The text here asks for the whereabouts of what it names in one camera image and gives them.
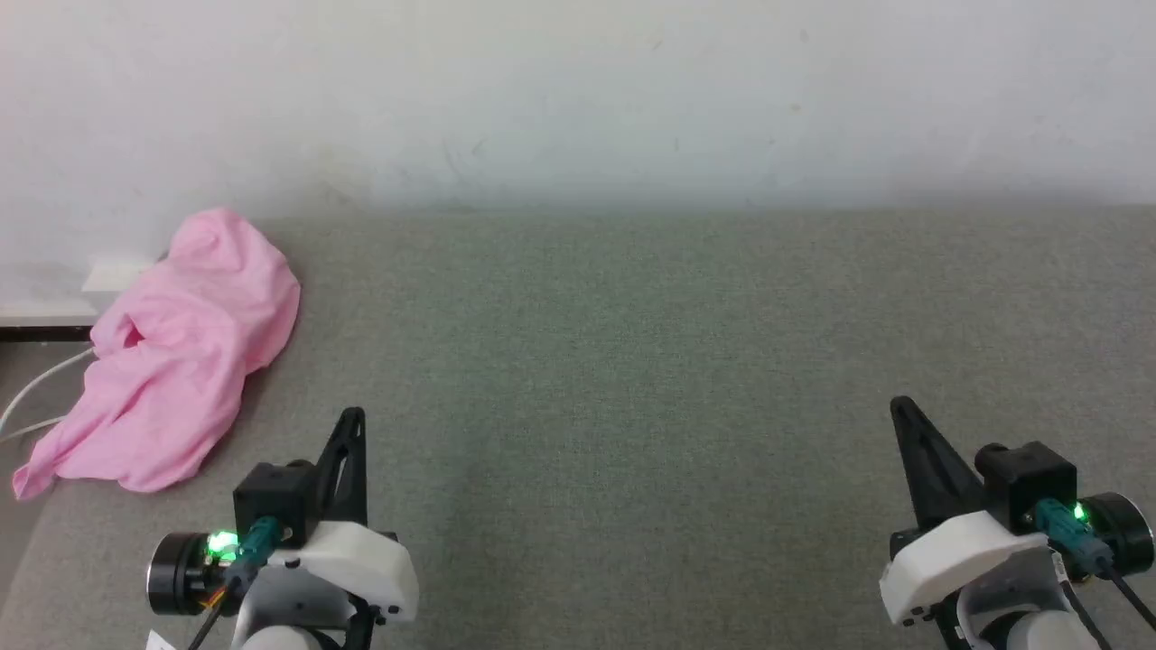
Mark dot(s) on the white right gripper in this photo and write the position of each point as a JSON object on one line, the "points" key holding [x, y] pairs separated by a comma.
{"points": [[957, 560]]}

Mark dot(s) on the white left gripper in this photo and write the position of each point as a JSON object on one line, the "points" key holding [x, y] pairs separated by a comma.
{"points": [[361, 569]]}

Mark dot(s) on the pink cotton garment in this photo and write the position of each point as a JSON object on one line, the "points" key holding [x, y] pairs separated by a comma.
{"points": [[181, 361]]}

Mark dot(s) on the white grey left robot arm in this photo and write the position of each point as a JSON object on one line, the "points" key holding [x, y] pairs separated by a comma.
{"points": [[280, 632]]}

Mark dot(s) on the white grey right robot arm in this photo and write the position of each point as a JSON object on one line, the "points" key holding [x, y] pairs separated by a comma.
{"points": [[1039, 632]]}

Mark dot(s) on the small white paper tag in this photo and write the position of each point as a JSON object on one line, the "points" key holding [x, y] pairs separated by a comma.
{"points": [[161, 642]]}

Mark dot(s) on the grey fabric sofa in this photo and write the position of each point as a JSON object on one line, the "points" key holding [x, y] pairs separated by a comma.
{"points": [[632, 361]]}

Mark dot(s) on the dark baseboard strip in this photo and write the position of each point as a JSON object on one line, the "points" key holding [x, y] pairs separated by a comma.
{"points": [[45, 333]]}

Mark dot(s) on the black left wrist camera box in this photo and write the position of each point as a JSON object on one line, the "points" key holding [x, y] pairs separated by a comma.
{"points": [[271, 496]]}

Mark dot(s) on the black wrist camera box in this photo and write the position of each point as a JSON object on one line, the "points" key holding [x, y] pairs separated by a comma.
{"points": [[271, 496], [1030, 478]]}

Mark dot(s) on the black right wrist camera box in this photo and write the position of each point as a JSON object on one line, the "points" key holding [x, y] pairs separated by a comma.
{"points": [[1030, 478]]}

